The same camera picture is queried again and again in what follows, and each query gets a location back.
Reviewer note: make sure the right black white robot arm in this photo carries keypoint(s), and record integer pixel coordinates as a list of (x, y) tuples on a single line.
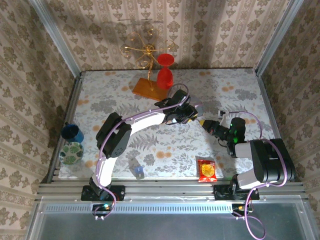
[(270, 160)]

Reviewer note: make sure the lilac cartoon tin box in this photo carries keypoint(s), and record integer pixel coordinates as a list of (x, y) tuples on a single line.
[(197, 102)]

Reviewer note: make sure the red wine glass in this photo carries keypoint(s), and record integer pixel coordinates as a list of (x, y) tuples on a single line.
[(165, 78)]

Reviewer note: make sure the floral table cloth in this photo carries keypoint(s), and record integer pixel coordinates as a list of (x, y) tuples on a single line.
[(175, 150)]

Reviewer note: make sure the red snack packet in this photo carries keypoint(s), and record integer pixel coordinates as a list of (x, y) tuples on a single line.
[(207, 171)]

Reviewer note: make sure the grey blue clip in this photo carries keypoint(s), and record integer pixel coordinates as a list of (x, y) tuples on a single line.
[(137, 170)]

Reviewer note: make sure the small circuit board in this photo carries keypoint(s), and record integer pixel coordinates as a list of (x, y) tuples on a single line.
[(102, 207), (241, 208)]

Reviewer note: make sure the grey metal panel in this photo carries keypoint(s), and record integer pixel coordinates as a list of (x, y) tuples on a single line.
[(162, 225)]

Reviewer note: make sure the blue mug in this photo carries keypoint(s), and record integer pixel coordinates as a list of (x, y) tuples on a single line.
[(72, 133)]

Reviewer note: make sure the green leaf pattern bowl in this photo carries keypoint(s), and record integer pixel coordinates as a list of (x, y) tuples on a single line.
[(71, 153)]

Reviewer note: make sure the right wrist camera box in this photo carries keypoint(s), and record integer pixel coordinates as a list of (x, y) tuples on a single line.
[(223, 114)]

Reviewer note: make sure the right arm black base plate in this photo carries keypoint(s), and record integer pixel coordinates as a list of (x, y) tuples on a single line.
[(222, 193)]

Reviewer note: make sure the aluminium front frame rail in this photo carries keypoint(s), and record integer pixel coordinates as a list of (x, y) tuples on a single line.
[(170, 188)]

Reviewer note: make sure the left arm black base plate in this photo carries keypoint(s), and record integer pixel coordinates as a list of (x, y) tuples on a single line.
[(117, 192)]

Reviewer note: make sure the aluminium frame post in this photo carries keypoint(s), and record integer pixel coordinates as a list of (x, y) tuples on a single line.
[(277, 32), (55, 32)]

